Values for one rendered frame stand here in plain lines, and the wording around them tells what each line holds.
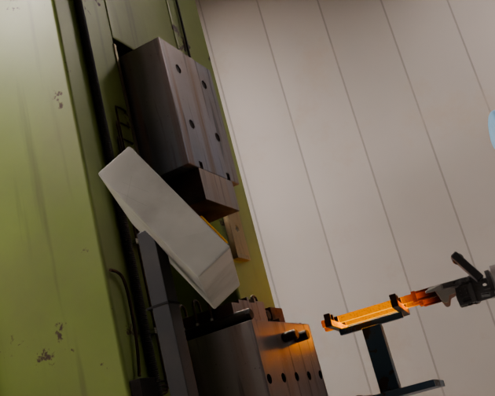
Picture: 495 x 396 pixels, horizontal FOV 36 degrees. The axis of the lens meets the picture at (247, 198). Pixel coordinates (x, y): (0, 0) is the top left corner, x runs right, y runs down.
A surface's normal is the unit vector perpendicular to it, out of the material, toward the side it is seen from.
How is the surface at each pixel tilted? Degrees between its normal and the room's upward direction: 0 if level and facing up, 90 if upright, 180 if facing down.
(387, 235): 90
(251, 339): 90
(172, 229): 90
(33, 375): 90
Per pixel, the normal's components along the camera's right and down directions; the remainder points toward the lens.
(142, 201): -0.04, -0.31
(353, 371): -0.25, -0.25
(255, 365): -0.45, -0.18
